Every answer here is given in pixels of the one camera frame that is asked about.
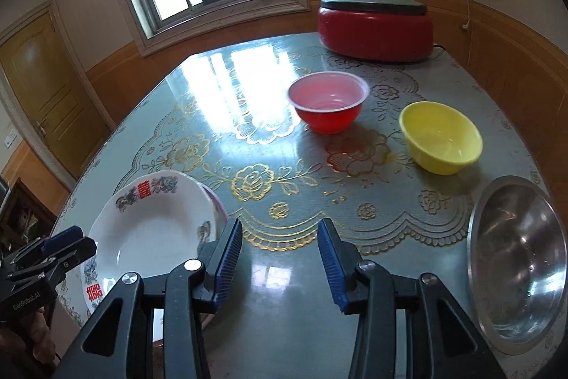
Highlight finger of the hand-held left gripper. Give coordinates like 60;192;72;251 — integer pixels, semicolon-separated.
11;237;97;286
9;226;85;270

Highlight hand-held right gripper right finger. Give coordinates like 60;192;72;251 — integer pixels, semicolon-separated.
317;218;507;379

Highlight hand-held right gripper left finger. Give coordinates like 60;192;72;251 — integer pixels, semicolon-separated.
55;218;244;379

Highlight large white dragon print plate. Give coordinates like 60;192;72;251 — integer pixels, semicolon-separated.
55;257;109;329

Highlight white floral pink rim plate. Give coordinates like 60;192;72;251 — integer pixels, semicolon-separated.
197;183;229;229

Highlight small white red print plate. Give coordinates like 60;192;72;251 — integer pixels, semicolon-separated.
88;170;229;318

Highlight red plastic bowl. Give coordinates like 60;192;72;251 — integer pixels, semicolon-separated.
287;72;370;135

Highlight yellow plastic bowl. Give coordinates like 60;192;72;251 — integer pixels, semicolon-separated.
399;101;483;175

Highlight stainless steel bowl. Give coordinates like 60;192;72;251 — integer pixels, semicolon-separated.
467;175;568;355

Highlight person's left hand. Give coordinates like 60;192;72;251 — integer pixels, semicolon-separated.
0;305;56;371

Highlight dark wooden cabinet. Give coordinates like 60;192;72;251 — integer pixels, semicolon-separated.
0;177;58;255

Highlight wooden door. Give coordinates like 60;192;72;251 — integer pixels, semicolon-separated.
0;0;111;193

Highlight red electric pot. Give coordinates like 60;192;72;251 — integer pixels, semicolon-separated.
317;4;434;63

